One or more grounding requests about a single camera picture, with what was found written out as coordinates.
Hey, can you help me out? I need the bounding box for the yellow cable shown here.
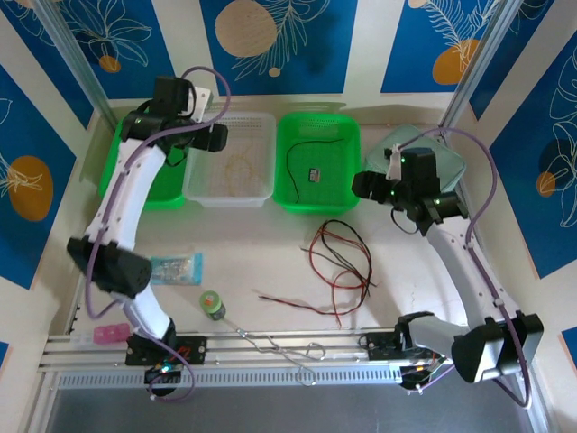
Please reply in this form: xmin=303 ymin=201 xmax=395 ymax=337
xmin=224 ymin=150 xmax=257 ymax=196

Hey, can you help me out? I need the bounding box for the pale green plastic lid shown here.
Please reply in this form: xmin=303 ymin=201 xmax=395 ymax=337
xmin=364 ymin=124 xmax=468 ymax=199

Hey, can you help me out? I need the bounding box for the white plastic mesh basket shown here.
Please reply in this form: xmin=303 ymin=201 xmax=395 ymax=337
xmin=182 ymin=111 xmax=277 ymax=209

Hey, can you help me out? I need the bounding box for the green plastic mesh basket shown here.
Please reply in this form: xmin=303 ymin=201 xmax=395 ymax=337
xmin=272 ymin=112 xmax=362 ymax=216
xmin=97 ymin=117 xmax=186 ymax=212

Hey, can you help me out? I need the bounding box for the blue printed plastic packet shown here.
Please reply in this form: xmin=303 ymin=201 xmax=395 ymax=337
xmin=148 ymin=253 xmax=205 ymax=286

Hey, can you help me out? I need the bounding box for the small black controller board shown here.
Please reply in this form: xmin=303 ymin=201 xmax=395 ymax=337
xmin=399 ymin=360 xmax=450 ymax=392
xmin=143 ymin=364 xmax=184 ymax=385

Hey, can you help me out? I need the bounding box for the small green jar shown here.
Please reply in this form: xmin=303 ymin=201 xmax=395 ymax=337
xmin=199 ymin=290 xmax=226 ymax=321

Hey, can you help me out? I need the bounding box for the pink pill box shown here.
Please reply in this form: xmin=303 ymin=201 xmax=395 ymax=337
xmin=92 ymin=323 xmax=132 ymax=345

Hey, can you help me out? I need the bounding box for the right gripper thin black cable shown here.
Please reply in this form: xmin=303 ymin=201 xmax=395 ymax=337
xmin=389 ymin=207 xmax=424 ymax=236

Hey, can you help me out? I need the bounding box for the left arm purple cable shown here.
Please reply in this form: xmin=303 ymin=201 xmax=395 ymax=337
xmin=84 ymin=66 xmax=234 ymax=403

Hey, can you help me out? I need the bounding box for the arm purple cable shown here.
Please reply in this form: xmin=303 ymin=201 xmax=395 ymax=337
xmin=398 ymin=126 xmax=533 ymax=410
xmin=84 ymin=66 xmax=234 ymax=403

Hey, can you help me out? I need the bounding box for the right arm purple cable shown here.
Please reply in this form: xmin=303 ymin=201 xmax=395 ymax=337
xmin=398 ymin=126 xmax=533 ymax=410

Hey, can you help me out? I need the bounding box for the aluminium frame post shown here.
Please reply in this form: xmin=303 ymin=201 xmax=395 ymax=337
xmin=33 ymin=0 xmax=114 ymax=132
xmin=439 ymin=0 xmax=519 ymax=132

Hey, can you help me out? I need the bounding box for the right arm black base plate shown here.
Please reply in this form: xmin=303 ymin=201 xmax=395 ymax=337
xmin=367 ymin=331 xmax=447 ymax=362

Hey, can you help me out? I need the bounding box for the bent metal wire hook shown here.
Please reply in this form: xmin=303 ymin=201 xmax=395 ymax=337
xmin=224 ymin=318 xmax=326 ymax=387

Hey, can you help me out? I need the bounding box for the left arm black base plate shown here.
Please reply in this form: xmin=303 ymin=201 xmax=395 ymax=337
xmin=124 ymin=336 xmax=208 ymax=366

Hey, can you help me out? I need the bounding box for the aluminium frame rail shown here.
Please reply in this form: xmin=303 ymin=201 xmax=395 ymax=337
xmin=38 ymin=327 xmax=533 ymax=378

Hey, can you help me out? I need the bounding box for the grey slotted cable duct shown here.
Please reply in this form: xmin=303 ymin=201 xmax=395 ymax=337
xmin=56 ymin=369 xmax=405 ymax=390

